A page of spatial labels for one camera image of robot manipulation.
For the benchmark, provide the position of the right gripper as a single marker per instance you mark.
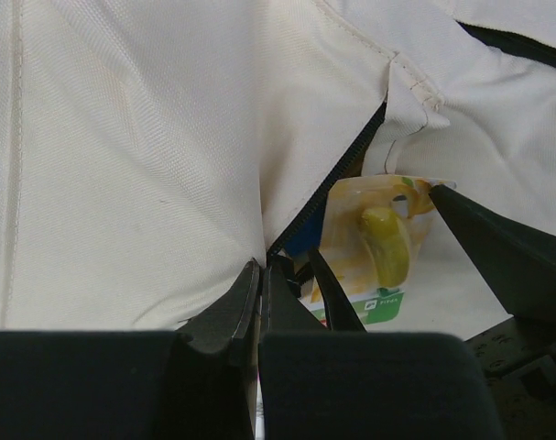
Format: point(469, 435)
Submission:
point(518, 356)

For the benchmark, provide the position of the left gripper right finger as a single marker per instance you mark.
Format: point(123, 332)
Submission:
point(321, 384)

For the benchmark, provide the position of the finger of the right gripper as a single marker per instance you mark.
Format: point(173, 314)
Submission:
point(339, 312)

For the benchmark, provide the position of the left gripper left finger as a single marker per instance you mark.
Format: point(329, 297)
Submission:
point(196, 382)

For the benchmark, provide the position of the blue grey eraser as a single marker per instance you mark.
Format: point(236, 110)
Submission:
point(307, 236)

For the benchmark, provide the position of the yellow banana toy card pack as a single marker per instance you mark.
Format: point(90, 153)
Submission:
point(372, 231)

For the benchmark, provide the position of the cream canvas backpack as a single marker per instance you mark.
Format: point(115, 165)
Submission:
point(149, 149)

